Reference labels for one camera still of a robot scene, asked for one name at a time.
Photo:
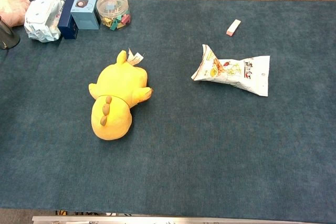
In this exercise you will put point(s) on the white printed snack bag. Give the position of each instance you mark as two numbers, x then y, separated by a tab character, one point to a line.
244	74

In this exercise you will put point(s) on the clear jar of coloured clips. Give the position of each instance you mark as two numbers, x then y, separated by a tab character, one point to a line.
113	11

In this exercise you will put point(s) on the blue table cloth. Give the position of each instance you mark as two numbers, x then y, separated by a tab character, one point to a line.
183	142

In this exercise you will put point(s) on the light blue wet wipes pack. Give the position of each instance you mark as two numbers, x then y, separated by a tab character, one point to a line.
42	19

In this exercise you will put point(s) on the dark blue box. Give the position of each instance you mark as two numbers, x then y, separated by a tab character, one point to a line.
68	22

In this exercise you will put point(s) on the white and pink eraser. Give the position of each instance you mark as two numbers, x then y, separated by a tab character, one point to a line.
233	27

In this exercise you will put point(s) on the black metal cup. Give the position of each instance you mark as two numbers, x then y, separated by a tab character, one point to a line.
6	36

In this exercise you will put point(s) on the silver metal rail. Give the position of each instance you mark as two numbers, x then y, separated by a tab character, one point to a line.
157	220

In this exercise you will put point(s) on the light blue product box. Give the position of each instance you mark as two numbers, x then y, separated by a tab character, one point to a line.
85	11

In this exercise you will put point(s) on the yellow plush toy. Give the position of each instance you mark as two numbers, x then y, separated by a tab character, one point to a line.
115	90

